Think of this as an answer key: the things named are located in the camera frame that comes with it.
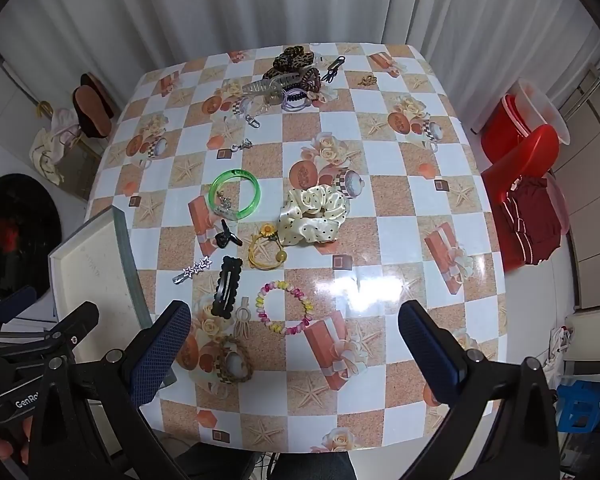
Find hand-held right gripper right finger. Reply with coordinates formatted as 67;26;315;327
397;301;567;480

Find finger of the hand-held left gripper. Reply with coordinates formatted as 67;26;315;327
0;286;38;333
44;301;101;358

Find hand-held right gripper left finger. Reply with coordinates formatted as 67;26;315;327
27;300;193;480

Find white rectangular tray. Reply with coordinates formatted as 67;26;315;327
47;205;177;401

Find brown hair clip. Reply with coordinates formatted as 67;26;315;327
214;337;255;383

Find silver star hair clip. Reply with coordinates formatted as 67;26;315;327
172;256;214;285

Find pink yellow beaded bracelet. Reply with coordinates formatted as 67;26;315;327
255;281;315;336

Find black bow hair clip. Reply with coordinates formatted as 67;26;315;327
214;219;243;251

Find yellow flower hair tie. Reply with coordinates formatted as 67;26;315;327
247;224;288;271

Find cream polka dot scrunchie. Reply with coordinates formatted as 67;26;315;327
278;185;351;246

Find green translucent bangle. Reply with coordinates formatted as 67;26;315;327
208;169;261;222

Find person's left hand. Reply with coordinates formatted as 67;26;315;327
0;415;33;467

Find white washing machine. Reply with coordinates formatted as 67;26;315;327
0;125;88;326

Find beige hair clip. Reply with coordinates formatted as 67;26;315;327
232;297;253;343

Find black scalloped snap clip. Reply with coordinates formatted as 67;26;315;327
211;256;244;318

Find white bag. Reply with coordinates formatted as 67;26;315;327
549;325;578;377

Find cream cloth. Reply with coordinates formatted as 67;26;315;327
30;127;65;186

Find blue plastic stool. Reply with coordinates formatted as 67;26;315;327
555;379;600;435

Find dark red garment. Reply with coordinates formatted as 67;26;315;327
500;175;563;266

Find pale pink cloth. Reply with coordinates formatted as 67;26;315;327
50;107;83;147

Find brown slipper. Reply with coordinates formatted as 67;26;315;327
71;85;114;139
80;72;122;117

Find red plastic chair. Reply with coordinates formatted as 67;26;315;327
480;124;563;273

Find red plastic bucket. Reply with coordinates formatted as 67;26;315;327
480;94;531;163

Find beige cabinet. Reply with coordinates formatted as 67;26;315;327
550;45;600;311

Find clear plastic container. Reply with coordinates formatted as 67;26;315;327
510;77;572;148

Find clear plastic hair claw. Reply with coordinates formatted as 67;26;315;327
242;71;306;98

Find black metal clip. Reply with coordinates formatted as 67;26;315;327
321;56;347;85

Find leopard print hair claw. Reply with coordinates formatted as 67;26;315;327
272;46;317;75

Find white curtain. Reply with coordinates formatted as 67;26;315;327
0;0;600;133

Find checkered strap keychain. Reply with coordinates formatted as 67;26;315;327
230;97;263;130

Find purple hair ties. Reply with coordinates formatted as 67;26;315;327
281;87;315;112

